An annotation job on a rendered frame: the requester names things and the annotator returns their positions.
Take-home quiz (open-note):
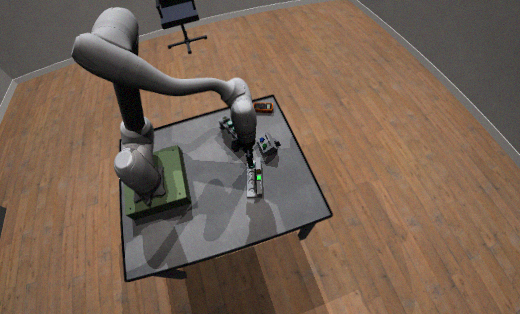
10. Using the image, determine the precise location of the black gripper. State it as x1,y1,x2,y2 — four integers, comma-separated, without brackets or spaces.
240,140,255,166

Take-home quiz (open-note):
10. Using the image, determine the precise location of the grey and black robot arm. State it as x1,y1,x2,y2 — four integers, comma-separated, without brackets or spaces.
71,7,257,204

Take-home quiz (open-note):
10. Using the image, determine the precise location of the orange digital multimeter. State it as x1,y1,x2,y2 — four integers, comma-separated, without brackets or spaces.
253,103,273,113

